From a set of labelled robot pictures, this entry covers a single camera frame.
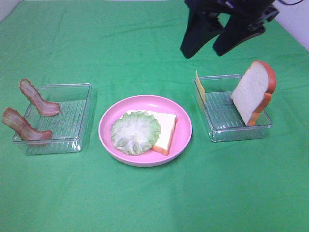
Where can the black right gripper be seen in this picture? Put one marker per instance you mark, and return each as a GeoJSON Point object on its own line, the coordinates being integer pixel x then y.
{"type": "Point", "coordinates": [245, 22]}

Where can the yellow cheese slice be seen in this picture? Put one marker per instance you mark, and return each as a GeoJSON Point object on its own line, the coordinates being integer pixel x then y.
{"type": "Point", "coordinates": [200, 88]}

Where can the bread slice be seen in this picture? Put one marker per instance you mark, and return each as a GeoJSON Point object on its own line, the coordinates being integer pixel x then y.
{"type": "Point", "coordinates": [254, 91]}
{"type": "Point", "coordinates": [167, 123]}

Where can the green lettuce leaf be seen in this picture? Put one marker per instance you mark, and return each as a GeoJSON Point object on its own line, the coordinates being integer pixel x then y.
{"type": "Point", "coordinates": [135, 132]}

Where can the bacon strip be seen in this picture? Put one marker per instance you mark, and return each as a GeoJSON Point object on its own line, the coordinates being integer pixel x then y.
{"type": "Point", "coordinates": [44, 107]}
{"type": "Point", "coordinates": [20, 125]}

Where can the right clear plastic container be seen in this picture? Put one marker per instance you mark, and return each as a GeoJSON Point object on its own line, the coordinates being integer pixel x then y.
{"type": "Point", "coordinates": [222, 121]}

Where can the clear plastic container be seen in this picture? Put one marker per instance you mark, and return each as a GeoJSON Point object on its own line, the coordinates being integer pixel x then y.
{"type": "Point", "coordinates": [222, 121]}
{"type": "Point", "coordinates": [71, 127]}

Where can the pink round plate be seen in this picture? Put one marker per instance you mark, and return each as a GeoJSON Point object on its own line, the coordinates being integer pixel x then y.
{"type": "Point", "coordinates": [181, 136]}

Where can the green tablecloth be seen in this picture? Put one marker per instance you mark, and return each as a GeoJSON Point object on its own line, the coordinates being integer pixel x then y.
{"type": "Point", "coordinates": [131, 48]}

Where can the left clear plastic container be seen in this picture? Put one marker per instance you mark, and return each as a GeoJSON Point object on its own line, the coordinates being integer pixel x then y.
{"type": "Point", "coordinates": [71, 127]}

